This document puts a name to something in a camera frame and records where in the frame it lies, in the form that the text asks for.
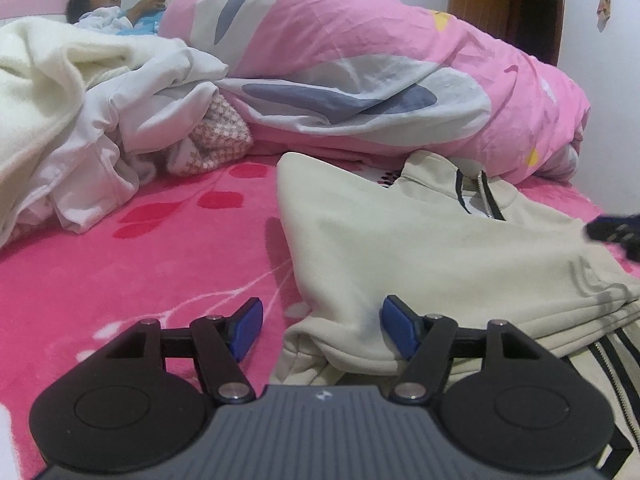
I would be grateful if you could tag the white and cream clothes pile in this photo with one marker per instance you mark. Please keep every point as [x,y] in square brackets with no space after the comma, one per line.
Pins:
[50,85]

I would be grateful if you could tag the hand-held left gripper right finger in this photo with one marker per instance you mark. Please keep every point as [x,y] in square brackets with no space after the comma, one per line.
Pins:
[400,327]

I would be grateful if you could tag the pink floral duvet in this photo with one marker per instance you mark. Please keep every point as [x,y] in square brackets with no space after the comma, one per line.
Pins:
[375,60]

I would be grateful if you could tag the beige zip jacket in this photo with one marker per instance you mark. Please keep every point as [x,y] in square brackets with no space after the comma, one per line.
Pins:
[425,250]

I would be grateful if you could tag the pink flower print bed blanket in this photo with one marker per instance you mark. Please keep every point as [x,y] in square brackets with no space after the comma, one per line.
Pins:
[150,270]

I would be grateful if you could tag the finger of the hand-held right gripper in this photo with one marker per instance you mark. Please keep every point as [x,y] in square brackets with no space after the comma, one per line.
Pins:
[615,230]

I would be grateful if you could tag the brown wooden door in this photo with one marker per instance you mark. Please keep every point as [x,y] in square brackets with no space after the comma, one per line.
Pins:
[480,5]

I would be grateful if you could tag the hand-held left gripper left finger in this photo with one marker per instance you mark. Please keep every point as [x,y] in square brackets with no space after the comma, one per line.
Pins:
[246,327]

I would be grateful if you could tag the pink bed headboard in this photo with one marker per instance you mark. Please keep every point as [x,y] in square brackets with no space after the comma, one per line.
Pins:
[30,2]

